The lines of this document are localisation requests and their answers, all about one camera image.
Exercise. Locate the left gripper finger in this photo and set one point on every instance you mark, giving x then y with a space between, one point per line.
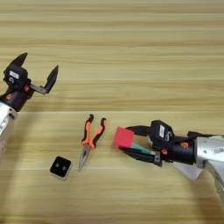
52 77
19 59

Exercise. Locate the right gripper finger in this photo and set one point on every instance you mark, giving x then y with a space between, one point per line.
141 156
143 130

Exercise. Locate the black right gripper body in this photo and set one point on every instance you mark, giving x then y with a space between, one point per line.
182 151

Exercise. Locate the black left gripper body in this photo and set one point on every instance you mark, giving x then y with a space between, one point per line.
16 97

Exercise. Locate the white remote control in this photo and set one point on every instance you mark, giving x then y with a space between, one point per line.
189 170

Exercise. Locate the red foam block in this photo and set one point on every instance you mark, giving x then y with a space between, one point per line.
124 137

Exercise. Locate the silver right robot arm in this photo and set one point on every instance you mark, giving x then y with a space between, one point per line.
210 151

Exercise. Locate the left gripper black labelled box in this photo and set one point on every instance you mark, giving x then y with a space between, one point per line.
16 77

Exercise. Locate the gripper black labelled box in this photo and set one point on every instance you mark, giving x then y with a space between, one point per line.
16 77
162 131

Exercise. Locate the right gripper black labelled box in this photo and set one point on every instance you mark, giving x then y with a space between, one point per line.
162 131

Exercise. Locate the orange black needle-nose pliers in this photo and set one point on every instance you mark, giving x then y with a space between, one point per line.
87 141

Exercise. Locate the black square two-dot block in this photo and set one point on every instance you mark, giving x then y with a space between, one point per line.
60 166

